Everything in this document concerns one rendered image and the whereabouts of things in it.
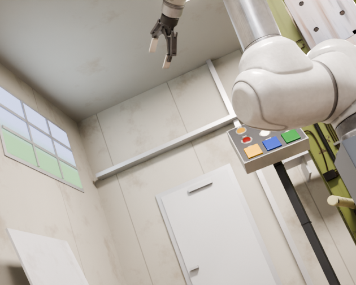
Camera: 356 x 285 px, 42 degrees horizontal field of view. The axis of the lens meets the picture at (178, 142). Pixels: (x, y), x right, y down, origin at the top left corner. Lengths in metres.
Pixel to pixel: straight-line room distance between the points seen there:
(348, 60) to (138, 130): 5.97
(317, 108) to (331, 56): 0.15
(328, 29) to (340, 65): 1.46
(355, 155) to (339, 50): 0.28
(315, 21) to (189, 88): 4.56
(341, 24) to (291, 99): 1.60
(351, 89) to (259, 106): 0.24
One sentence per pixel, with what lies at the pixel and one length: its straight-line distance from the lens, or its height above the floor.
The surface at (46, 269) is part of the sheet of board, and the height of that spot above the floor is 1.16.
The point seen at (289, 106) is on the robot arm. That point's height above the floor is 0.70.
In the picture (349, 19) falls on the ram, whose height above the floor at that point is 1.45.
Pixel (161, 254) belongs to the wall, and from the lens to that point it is 6.57.
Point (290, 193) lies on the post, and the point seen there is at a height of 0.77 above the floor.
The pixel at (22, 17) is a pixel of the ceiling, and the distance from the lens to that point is 5.28.
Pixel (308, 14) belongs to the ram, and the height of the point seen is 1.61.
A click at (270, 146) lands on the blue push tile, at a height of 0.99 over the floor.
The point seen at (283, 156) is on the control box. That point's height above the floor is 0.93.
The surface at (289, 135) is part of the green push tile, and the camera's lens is 2.39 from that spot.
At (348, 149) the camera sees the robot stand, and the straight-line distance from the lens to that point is 1.13.
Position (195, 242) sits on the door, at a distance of 6.43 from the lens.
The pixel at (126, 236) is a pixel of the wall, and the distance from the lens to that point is 6.75.
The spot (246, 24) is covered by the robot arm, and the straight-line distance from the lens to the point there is 1.19.
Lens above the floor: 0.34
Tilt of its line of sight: 21 degrees up
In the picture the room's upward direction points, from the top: 22 degrees counter-clockwise
